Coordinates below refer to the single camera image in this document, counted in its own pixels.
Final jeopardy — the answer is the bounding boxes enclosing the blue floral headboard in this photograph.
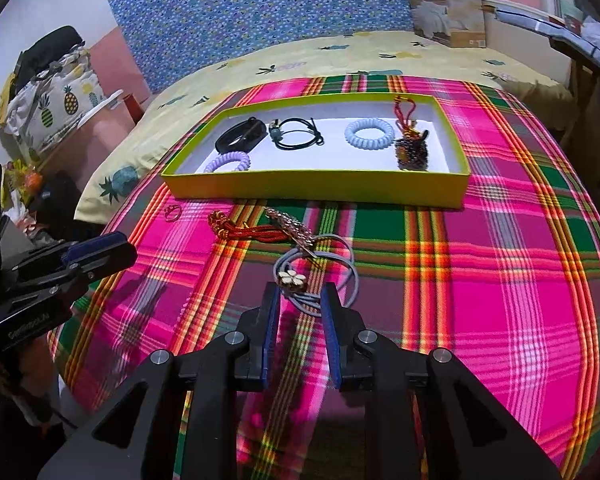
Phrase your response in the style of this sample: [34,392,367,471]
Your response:
[107,0,416,95]

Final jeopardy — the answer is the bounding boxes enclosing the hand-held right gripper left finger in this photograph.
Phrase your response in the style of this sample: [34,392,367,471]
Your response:
[37,281,282,480]

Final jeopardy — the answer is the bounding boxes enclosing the red knotted cord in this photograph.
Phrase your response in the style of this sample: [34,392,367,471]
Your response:
[207,210,286,246]

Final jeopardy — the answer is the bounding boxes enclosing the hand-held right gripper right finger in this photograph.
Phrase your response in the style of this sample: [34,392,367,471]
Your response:
[321,282,563,480]

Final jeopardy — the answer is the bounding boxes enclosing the purple spiral hair tie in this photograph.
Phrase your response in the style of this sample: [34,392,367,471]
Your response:
[202,151,252,175]

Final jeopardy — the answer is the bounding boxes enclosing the white plastic object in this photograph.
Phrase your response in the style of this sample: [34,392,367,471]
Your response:
[82,89,126,127]

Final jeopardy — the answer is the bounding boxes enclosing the cardboard bedding package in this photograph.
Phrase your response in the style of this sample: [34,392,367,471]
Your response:
[400,0,487,50]

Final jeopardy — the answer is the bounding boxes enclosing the beaded hair clip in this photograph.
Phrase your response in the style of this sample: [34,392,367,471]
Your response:
[265,206,316,257]

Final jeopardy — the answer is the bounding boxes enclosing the black bag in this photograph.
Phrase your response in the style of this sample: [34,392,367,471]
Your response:
[17,25,86,85]

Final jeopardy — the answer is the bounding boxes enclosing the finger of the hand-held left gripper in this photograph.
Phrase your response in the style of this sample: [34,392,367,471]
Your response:
[0,242,138,322]
[2,232,126,275]

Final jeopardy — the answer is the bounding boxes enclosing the grey flower hair tie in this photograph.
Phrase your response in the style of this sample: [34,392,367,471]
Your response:
[272,232,362,318]

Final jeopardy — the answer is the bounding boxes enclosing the beaded charm with red cord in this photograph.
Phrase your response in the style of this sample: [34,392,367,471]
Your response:
[392,95,431,172]

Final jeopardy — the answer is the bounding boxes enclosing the yellow pineapple bedsheet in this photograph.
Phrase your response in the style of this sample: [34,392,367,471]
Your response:
[74,30,576,223]

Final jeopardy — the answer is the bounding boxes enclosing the black cord bracelet blue bead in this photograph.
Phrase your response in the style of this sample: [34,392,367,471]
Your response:
[268,116,327,152]

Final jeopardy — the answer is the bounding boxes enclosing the pale blue spiral hair tie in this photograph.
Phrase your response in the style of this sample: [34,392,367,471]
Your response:
[344,117,396,150]

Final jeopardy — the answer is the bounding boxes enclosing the white pineapple pillow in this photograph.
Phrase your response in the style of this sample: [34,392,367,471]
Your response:
[0,47,106,156]

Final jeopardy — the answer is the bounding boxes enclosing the yellow-green shallow box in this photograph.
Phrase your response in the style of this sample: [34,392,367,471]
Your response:
[161,92,471,208]

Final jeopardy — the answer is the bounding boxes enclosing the table with blue cloth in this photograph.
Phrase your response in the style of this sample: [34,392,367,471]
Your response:
[495,2,600,91]

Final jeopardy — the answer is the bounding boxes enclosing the pink plaid cloth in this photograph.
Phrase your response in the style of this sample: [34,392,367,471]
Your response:
[47,74,600,480]

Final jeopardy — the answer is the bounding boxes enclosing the black wrist band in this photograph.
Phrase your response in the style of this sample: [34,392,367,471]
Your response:
[214,116,267,155]

